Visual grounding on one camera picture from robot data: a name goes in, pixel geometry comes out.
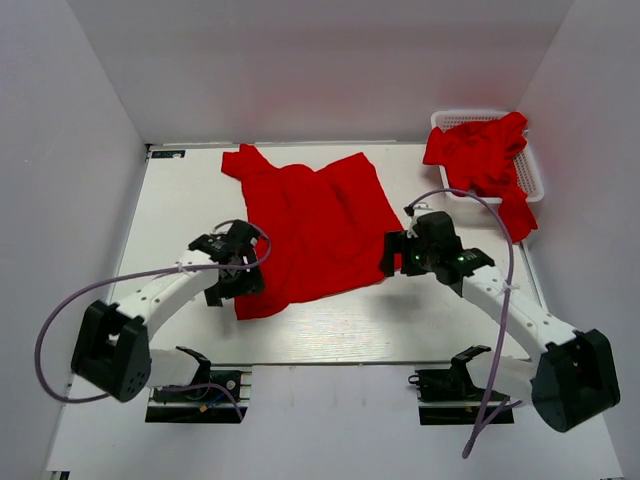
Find red t shirt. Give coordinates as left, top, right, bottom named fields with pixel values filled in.
left=221, top=144, right=401, bottom=320

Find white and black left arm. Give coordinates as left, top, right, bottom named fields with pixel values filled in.
left=71, top=220, right=267, bottom=402

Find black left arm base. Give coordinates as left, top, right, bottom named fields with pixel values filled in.
left=145, top=366, right=252, bottom=425

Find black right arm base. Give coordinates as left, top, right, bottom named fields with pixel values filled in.
left=408, top=345, right=491, bottom=426

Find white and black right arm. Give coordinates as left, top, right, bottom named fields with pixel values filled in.
left=380, top=212, right=621, bottom=432

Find red t shirts in basket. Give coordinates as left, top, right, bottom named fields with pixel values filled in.
left=423, top=112, right=538, bottom=242

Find white plastic basket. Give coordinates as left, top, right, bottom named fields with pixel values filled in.
left=430, top=109, right=544, bottom=203

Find blue label sticker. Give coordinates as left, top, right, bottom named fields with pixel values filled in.
left=150, top=150, right=186, bottom=159

